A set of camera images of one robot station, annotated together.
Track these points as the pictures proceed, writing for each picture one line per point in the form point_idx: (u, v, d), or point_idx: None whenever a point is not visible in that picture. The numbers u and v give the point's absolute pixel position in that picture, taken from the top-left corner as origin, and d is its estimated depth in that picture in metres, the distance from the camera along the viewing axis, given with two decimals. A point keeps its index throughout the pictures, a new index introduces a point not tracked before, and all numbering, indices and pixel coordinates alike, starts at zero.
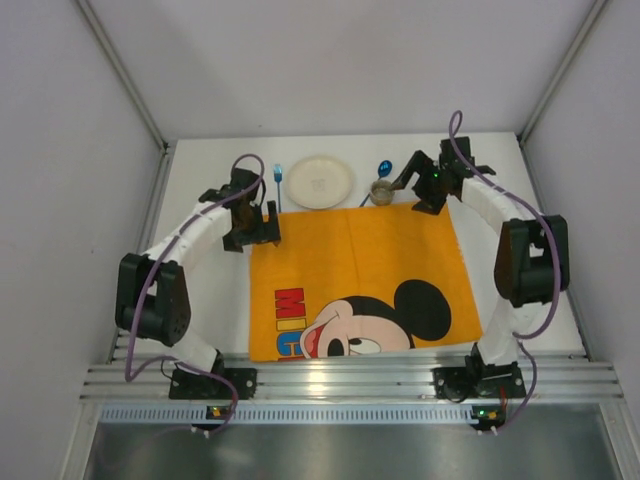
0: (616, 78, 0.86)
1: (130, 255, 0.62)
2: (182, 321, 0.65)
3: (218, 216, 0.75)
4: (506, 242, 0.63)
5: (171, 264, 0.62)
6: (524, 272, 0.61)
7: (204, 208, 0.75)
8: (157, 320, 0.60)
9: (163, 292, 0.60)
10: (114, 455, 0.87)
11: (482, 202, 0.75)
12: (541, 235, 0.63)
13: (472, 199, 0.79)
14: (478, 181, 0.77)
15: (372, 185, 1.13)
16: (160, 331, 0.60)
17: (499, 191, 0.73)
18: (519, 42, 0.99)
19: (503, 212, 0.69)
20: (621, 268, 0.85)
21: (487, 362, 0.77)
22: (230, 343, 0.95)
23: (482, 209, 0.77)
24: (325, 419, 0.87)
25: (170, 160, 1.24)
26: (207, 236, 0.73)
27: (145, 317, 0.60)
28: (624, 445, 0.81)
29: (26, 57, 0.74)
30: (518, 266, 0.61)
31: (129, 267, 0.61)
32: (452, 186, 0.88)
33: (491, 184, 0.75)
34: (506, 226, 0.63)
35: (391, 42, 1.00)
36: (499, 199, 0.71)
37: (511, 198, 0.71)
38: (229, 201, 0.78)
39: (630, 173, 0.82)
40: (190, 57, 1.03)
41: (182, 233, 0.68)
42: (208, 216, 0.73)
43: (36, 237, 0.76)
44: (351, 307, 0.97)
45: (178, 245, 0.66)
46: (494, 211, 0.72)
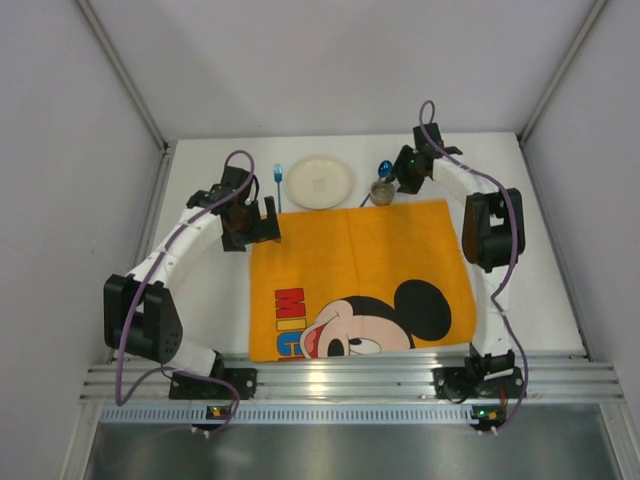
0: (616, 77, 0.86)
1: (115, 277, 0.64)
2: (174, 339, 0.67)
3: (206, 225, 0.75)
4: (470, 215, 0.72)
5: (157, 285, 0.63)
6: (487, 239, 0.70)
7: (191, 217, 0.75)
8: (147, 340, 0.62)
9: (150, 315, 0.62)
10: (114, 455, 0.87)
11: (449, 178, 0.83)
12: (500, 205, 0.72)
13: (441, 177, 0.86)
14: (446, 161, 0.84)
15: (373, 186, 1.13)
16: (151, 350, 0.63)
17: (464, 169, 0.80)
18: (519, 42, 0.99)
19: (468, 188, 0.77)
20: (620, 269, 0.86)
21: (483, 354, 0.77)
22: (230, 343, 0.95)
23: (449, 186, 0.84)
24: (325, 419, 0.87)
25: (170, 160, 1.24)
26: (195, 246, 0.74)
27: (136, 339, 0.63)
28: (625, 444, 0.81)
29: (25, 56, 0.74)
30: (482, 234, 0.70)
31: (114, 290, 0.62)
32: (423, 166, 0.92)
33: (457, 162, 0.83)
34: (469, 200, 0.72)
35: (391, 42, 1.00)
36: (464, 175, 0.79)
37: (475, 174, 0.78)
38: (218, 204, 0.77)
39: (630, 173, 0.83)
40: (190, 57, 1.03)
41: (167, 249, 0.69)
42: (196, 226, 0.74)
43: (36, 238, 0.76)
44: (351, 307, 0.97)
45: (163, 263, 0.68)
46: (460, 188, 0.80)
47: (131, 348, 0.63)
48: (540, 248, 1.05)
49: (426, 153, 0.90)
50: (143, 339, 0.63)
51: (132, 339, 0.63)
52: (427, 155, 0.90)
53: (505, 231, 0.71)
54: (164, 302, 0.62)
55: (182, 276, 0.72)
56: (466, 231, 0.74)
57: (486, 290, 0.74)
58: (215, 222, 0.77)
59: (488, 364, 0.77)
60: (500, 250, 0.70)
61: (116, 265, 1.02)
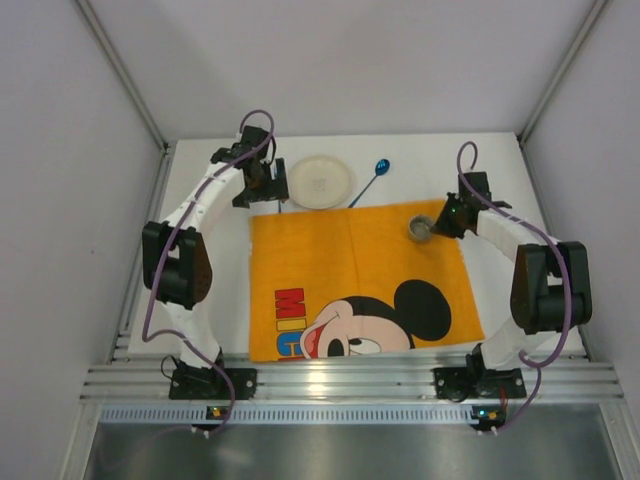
0: (617, 76, 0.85)
1: (151, 223, 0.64)
2: (206, 279, 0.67)
3: (231, 178, 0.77)
4: (522, 266, 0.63)
5: (189, 231, 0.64)
6: (539, 299, 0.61)
7: (217, 171, 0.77)
8: (182, 280, 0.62)
9: (185, 257, 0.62)
10: (115, 455, 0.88)
11: (497, 231, 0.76)
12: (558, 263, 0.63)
13: (487, 230, 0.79)
14: (493, 212, 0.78)
15: (415, 217, 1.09)
16: (185, 291, 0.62)
17: (514, 220, 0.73)
18: (519, 41, 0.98)
19: (517, 237, 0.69)
20: (620, 269, 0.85)
21: (489, 367, 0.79)
22: (231, 342, 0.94)
23: (496, 239, 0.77)
24: (325, 419, 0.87)
25: (170, 160, 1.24)
26: (221, 196, 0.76)
27: (170, 279, 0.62)
28: (625, 444, 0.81)
29: (26, 57, 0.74)
30: (534, 293, 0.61)
31: (151, 235, 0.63)
32: (467, 219, 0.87)
33: (504, 214, 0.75)
34: (523, 252, 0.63)
35: (391, 42, 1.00)
36: (514, 226, 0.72)
37: (527, 226, 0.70)
38: (241, 159, 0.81)
39: (630, 173, 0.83)
40: (190, 57, 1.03)
41: (197, 199, 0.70)
42: (221, 179, 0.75)
43: (35, 237, 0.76)
44: (351, 307, 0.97)
45: (195, 211, 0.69)
46: (508, 240, 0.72)
47: (166, 290, 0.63)
48: None
49: (470, 205, 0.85)
50: (179, 279, 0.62)
51: (167, 281, 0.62)
52: (471, 208, 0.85)
53: (561, 293, 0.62)
54: (198, 247, 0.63)
55: (209, 225, 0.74)
56: (516, 283, 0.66)
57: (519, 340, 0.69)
58: (239, 175, 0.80)
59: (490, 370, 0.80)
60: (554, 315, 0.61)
61: (116, 265, 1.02)
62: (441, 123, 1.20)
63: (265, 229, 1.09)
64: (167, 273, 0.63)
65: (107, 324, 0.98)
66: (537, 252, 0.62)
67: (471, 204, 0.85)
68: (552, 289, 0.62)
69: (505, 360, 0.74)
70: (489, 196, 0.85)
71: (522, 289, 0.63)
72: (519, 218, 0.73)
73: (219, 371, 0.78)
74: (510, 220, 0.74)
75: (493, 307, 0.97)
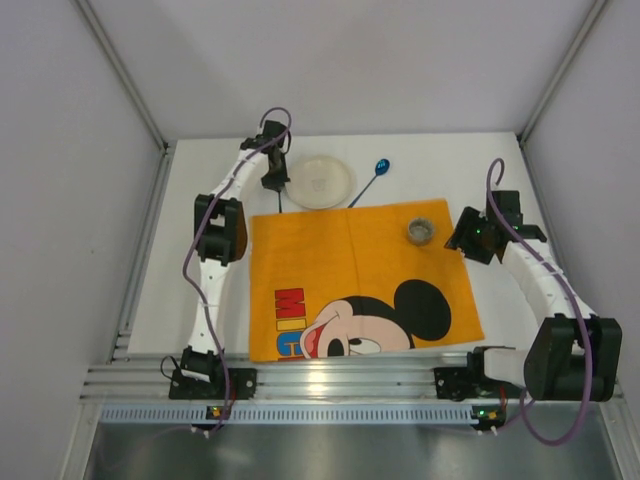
0: (617, 76, 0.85)
1: (201, 196, 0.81)
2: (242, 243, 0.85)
3: (260, 160, 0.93)
4: (545, 340, 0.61)
5: (230, 201, 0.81)
6: (559, 378, 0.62)
7: (248, 153, 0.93)
8: (224, 240, 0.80)
9: (229, 222, 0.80)
10: (115, 455, 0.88)
11: (524, 273, 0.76)
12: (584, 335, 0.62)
13: (514, 264, 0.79)
14: (521, 250, 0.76)
15: (415, 219, 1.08)
16: (227, 248, 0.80)
17: (548, 270, 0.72)
18: (519, 40, 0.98)
19: (548, 301, 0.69)
20: (620, 268, 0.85)
21: (489, 376, 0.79)
22: (231, 342, 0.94)
23: (522, 278, 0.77)
24: (326, 419, 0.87)
25: (170, 159, 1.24)
26: (252, 177, 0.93)
27: (213, 239, 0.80)
28: (625, 444, 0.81)
29: (25, 56, 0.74)
30: (555, 371, 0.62)
31: (202, 204, 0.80)
32: (494, 242, 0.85)
33: (538, 257, 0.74)
34: (550, 327, 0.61)
35: (391, 41, 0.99)
36: (545, 278, 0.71)
37: (560, 280, 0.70)
38: (268, 144, 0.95)
39: (630, 173, 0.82)
40: (189, 57, 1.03)
41: (235, 177, 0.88)
42: (252, 162, 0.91)
43: (34, 236, 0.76)
44: (351, 307, 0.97)
45: (234, 186, 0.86)
46: (537, 290, 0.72)
47: (209, 248, 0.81)
48: None
49: (497, 228, 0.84)
50: (221, 239, 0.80)
51: (212, 240, 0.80)
52: (499, 232, 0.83)
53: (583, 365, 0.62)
54: (238, 213, 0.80)
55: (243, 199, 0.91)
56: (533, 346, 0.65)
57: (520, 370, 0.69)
58: (264, 161, 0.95)
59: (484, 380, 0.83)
60: (572, 390, 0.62)
61: (116, 265, 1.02)
62: (441, 123, 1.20)
63: (265, 230, 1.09)
64: (213, 236, 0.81)
65: (107, 324, 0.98)
66: (565, 331, 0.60)
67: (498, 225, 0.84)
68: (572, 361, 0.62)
69: (504, 375, 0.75)
70: (518, 217, 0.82)
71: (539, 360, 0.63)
72: (553, 268, 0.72)
73: (224, 363, 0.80)
74: (542, 267, 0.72)
75: (493, 307, 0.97)
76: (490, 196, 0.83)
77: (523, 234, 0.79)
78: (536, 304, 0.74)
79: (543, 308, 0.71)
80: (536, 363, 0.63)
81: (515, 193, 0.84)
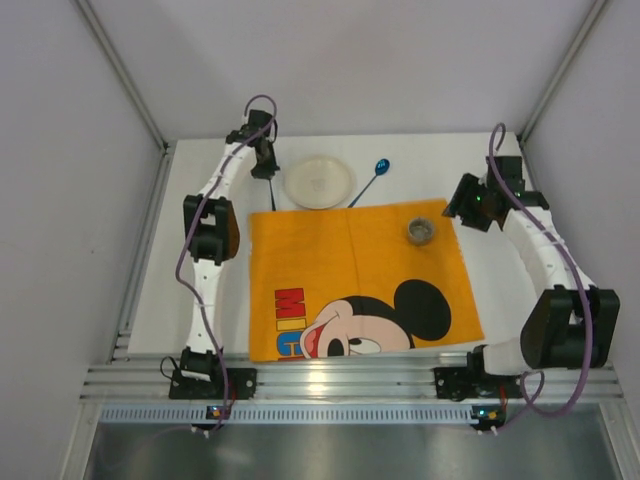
0: (617, 76, 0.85)
1: (189, 197, 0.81)
2: (234, 241, 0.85)
3: (247, 154, 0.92)
4: (543, 311, 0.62)
5: (220, 200, 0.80)
6: (555, 346, 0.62)
7: (234, 149, 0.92)
8: (216, 239, 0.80)
9: (219, 222, 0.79)
10: (115, 455, 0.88)
11: (525, 242, 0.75)
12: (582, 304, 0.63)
13: (515, 232, 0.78)
14: (523, 218, 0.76)
15: (414, 219, 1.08)
16: (219, 247, 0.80)
17: (549, 239, 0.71)
18: (519, 40, 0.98)
19: (548, 271, 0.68)
20: (621, 268, 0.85)
21: (489, 372, 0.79)
22: (230, 342, 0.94)
23: (522, 247, 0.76)
24: (326, 419, 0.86)
25: (170, 159, 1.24)
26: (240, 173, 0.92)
27: (205, 239, 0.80)
28: (625, 445, 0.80)
29: (25, 56, 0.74)
30: (553, 339, 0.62)
31: (192, 205, 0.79)
32: (494, 209, 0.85)
33: (540, 225, 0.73)
34: (548, 297, 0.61)
35: (391, 40, 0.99)
36: (546, 248, 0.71)
37: (561, 251, 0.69)
38: (253, 137, 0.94)
39: (630, 173, 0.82)
40: (189, 57, 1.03)
41: (222, 174, 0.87)
42: (238, 156, 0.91)
43: (33, 236, 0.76)
44: (351, 307, 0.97)
45: (222, 185, 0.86)
46: (536, 260, 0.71)
47: (202, 248, 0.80)
48: None
49: (497, 194, 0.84)
50: (213, 238, 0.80)
51: (203, 240, 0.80)
52: (499, 198, 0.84)
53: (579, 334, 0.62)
54: (228, 211, 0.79)
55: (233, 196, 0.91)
56: (531, 318, 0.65)
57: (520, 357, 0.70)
58: (252, 153, 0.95)
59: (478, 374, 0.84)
60: (569, 359, 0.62)
61: (116, 264, 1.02)
62: (441, 122, 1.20)
63: (265, 230, 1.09)
64: (205, 236, 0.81)
65: (107, 324, 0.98)
66: (563, 301, 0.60)
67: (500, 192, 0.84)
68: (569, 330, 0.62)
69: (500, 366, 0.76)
70: (519, 183, 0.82)
71: (537, 329, 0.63)
72: (554, 237, 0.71)
73: (222, 361, 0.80)
74: (544, 236, 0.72)
75: (493, 308, 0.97)
76: (493, 164, 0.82)
77: (525, 202, 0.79)
78: (532, 274, 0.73)
79: (541, 277, 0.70)
80: (534, 333, 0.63)
81: (518, 159, 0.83)
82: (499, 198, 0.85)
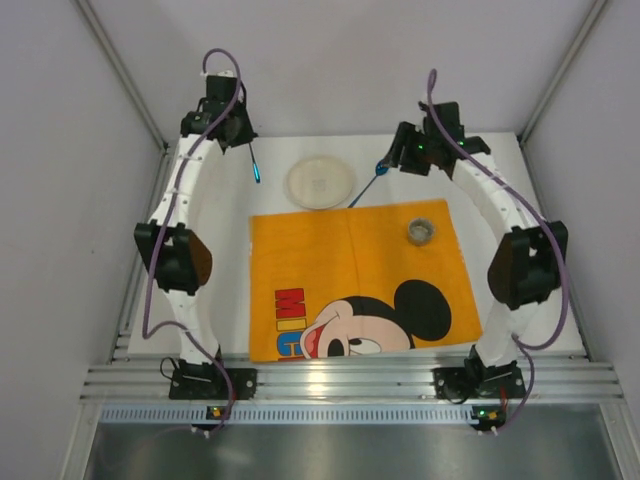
0: (617, 77, 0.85)
1: (140, 224, 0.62)
2: (207, 263, 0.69)
3: (207, 152, 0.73)
4: (506, 253, 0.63)
5: (180, 228, 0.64)
6: (520, 281, 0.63)
7: (190, 147, 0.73)
8: (184, 272, 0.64)
9: (182, 255, 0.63)
10: (115, 456, 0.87)
11: (477, 191, 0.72)
12: (540, 237, 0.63)
13: (464, 183, 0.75)
14: (470, 167, 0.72)
15: (415, 219, 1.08)
16: (190, 278, 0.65)
17: (499, 184, 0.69)
18: (519, 41, 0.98)
19: (503, 215, 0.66)
20: (620, 268, 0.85)
21: (487, 365, 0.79)
22: (230, 342, 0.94)
23: (475, 196, 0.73)
24: (326, 419, 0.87)
25: (170, 159, 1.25)
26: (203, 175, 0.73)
27: (171, 270, 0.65)
28: (625, 444, 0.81)
29: (27, 57, 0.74)
30: (517, 275, 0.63)
31: (144, 236, 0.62)
32: (440, 161, 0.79)
33: (487, 172, 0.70)
34: (507, 238, 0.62)
35: (391, 41, 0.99)
36: (498, 193, 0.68)
37: (513, 194, 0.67)
38: (214, 126, 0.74)
39: (630, 173, 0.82)
40: (190, 57, 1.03)
41: (178, 189, 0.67)
42: (197, 158, 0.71)
43: (34, 237, 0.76)
44: (351, 307, 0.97)
45: (179, 203, 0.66)
46: (490, 207, 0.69)
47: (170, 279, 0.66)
48: None
49: (443, 143, 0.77)
50: (181, 270, 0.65)
51: (170, 271, 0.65)
52: (445, 148, 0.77)
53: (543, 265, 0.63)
54: (192, 241, 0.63)
55: (198, 206, 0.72)
56: (496, 258, 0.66)
57: (508, 324, 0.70)
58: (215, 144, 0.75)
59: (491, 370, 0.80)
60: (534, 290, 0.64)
61: (116, 264, 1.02)
62: None
63: (265, 229, 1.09)
64: (168, 264, 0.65)
65: (107, 324, 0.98)
66: (522, 240, 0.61)
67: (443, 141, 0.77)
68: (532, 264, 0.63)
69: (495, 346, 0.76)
70: (459, 130, 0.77)
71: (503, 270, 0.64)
72: (503, 182, 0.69)
73: (220, 367, 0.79)
74: (493, 182, 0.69)
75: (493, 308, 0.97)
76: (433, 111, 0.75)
77: (468, 148, 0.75)
78: (489, 223, 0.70)
79: (498, 224, 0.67)
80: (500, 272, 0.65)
81: (454, 105, 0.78)
82: (443, 148, 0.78)
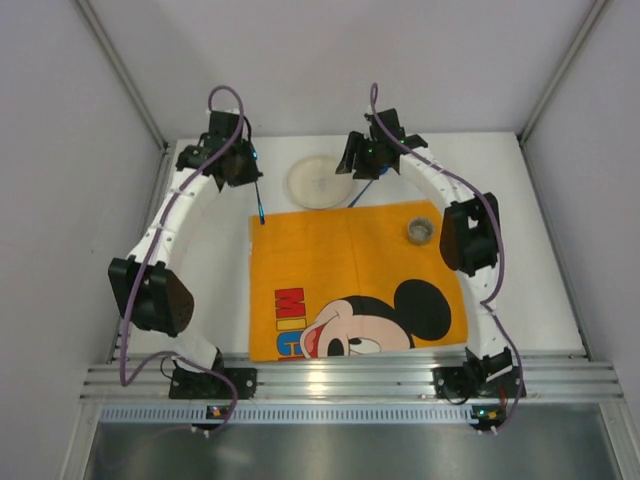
0: (617, 76, 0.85)
1: (118, 261, 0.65)
2: (186, 308, 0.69)
3: (200, 190, 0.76)
4: (450, 226, 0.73)
5: (158, 267, 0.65)
6: (467, 249, 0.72)
7: (183, 182, 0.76)
8: (159, 314, 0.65)
9: (158, 296, 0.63)
10: (116, 454, 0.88)
11: (421, 179, 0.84)
12: (476, 209, 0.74)
13: (410, 175, 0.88)
14: (413, 159, 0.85)
15: (415, 219, 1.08)
16: (165, 322, 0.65)
17: (436, 170, 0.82)
18: (519, 41, 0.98)
19: (443, 195, 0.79)
20: (620, 268, 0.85)
21: (480, 356, 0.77)
22: (230, 342, 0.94)
23: (421, 184, 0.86)
24: (325, 419, 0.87)
25: (170, 159, 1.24)
26: (191, 214, 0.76)
27: (147, 313, 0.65)
28: (625, 446, 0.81)
29: (26, 56, 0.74)
30: (463, 243, 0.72)
31: (118, 272, 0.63)
32: (387, 159, 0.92)
33: (426, 162, 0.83)
34: (449, 211, 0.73)
35: (391, 41, 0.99)
36: (437, 177, 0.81)
37: (449, 175, 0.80)
38: (209, 164, 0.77)
39: (630, 173, 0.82)
40: (189, 57, 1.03)
41: (163, 226, 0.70)
42: (188, 193, 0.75)
43: (34, 237, 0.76)
44: (351, 307, 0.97)
45: (163, 240, 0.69)
46: (432, 190, 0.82)
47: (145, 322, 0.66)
48: (538, 247, 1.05)
49: (388, 144, 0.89)
50: (155, 312, 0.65)
51: (145, 313, 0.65)
52: (390, 147, 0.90)
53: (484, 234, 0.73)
54: (169, 283, 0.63)
55: (182, 247, 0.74)
56: (446, 236, 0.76)
57: (474, 294, 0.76)
58: (210, 183, 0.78)
59: (488, 365, 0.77)
60: (481, 255, 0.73)
61: None
62: (441, 123, 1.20)
63: (265, 229, 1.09)
64: (143, 305, 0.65)
65: (107, 324, 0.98)
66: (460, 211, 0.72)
67: (388, 143, 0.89)
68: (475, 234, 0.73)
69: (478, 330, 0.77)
70: (401, 132, 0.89)
71: (452, 242, 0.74)
72: (439, 168, 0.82)
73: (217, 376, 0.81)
74: (432, 169, 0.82)
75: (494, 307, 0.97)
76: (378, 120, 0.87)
77: (410, 146, 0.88)
78: (434, 204, 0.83)
79: (441, 202, 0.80)
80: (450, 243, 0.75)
81: (392, 111, 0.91)
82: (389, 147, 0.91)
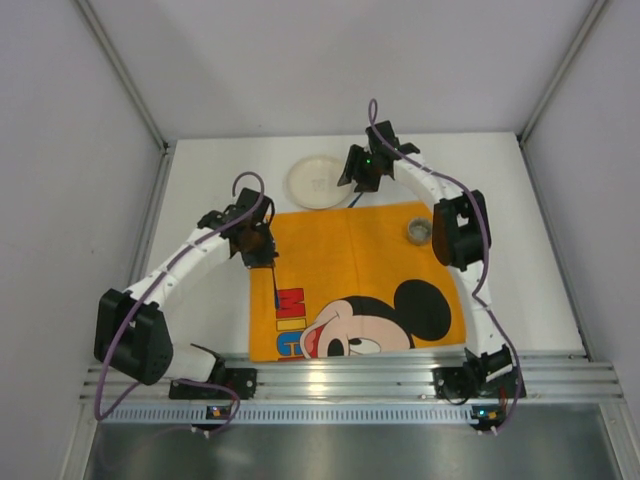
0: (616, 77, 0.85)
1: (112, 293, 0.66)
2: (164, 361, 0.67)
3: (213, 247, 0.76)
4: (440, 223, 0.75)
5: (149, 306, 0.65)
6: (456, 242, 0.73)
7: (199, 237, 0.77)
8: (134, 358, 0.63)
9: (140, 337, 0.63)
10: (115, 455, 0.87)
11: (412, 181, 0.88)
12: (465, 206, 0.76)
13: (404, 179, 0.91)
14: (406, 163, 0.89)
15: (415, 219, 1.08)
16: (137, 370, 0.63)
17: (426, 172, 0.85)
18: (519, 41, 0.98)
19: (433, 194, 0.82)
20: (620, 268, 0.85)
21: (479, 354, 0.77)
22: (231, 343, 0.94)
23: (413, 187, 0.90)
24: (325, 419, 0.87)
25: (170, 159, 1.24)
26: (197, 268, 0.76)
27: (123, 356, 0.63)
28: (624, 445, 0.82)
29: (26, 56, 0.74)
30: (452, 237, 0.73)
31: (109, 305, 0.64)
32: (383, 165, 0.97)
33: (417, 165, 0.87)
34: (436, 207, 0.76)
35: (391, 41, 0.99)
36: (427, 178, 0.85)
37: (438, 176, 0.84)
38: (228, 227, 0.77)
39: (629, 173, 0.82)
40: (189, 58, 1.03)
41: (168, 269, 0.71)
42: (202, 248, 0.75)
43: (34, 237, 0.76)
44: (351, 307, 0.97)
45: (163, 282, 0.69)
46: (423, 191, 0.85)
47: (118, 365, 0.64)
48: (538, 247, 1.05)
49: (384, 153, 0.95)
50: (131, 356, 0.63)
51: (120, 356, 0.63)
52: (385, 155, 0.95)
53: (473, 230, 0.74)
54: (156, 325, 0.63)
55: (178, 297, 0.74)
56: (437, 235, 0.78)
57: (467, 288, 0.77)
58: (224, 245, 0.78)
59: (486, 364, 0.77)
60: (471, 249, 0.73)
61: (115, 264, 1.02)
62: (441, 123, 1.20)
63: None
64: (120, 348, 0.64)
65: None
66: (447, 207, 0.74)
67: (383, 151, 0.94)
68: (463, 229, 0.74)
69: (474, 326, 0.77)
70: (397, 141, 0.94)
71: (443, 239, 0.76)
72: (429, 169, 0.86)
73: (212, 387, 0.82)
74: (422, 171, 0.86)
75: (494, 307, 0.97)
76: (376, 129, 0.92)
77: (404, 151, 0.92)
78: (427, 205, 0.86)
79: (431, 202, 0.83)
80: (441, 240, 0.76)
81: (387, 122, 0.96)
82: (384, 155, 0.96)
